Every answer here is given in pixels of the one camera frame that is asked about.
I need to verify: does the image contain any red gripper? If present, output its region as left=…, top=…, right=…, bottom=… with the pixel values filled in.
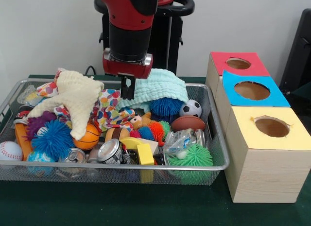
left=102, top=49, right=154, bottom=100

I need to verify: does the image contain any colourful patterned cloth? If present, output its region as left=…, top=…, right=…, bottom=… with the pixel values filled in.
left=36, top=68, right=136, bottom=134

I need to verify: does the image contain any orange brown plush animal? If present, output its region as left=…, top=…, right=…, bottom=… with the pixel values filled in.
left=129, top=113, right=152, bottom=130

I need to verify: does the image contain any mint green waffle cloth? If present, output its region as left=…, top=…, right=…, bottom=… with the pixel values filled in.
left=116, top=68, right=189, bottom=112

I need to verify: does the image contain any blue spiky ball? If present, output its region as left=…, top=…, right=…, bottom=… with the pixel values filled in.
left=149, top=97, right=184, bottom=117

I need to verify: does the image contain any cream yellow waffle cloth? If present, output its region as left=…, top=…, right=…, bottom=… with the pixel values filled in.
left=27, top=70, right=105, bottom=141

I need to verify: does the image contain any blue fuzzy ball with eyes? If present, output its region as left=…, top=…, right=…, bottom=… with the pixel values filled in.
left=32, top=120, right=74, bottom=159

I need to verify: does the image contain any wooden box with three holes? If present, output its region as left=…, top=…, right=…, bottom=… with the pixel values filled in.
left=206, top=52, right=311, bottom=203

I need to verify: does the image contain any small orange basketball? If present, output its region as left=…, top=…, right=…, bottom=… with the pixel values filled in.
left=74, top=123, right=101, bottom=151

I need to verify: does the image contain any small black white soccer ball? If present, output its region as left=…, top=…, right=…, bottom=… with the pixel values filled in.
left=179, top=99, right=202, bottom=118

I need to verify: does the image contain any yellow plastic block toy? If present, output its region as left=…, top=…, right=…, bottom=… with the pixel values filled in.
left=119, top=137, right=155, bottom=166

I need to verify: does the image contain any brown toy football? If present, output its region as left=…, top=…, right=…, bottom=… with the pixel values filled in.
left=171, top=115, right=206, bottom=133

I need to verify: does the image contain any green spiky ball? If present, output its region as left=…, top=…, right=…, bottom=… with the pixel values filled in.
left=169, top=143, right=214, bottom=184

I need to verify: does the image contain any dark green table cloth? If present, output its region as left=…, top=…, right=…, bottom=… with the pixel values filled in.
left=0, top=74, right=311, bottom=226

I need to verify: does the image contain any black chair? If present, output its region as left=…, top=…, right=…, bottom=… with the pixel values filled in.
left=279, top=9, right=311, bottom=121

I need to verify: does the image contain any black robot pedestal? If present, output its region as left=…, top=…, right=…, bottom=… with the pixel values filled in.
left=95, top=0, right=195, bottom=76

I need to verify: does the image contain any shallow wire mesh bin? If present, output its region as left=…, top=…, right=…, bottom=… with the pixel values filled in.
left=0, top=79, right=230, bottom=185

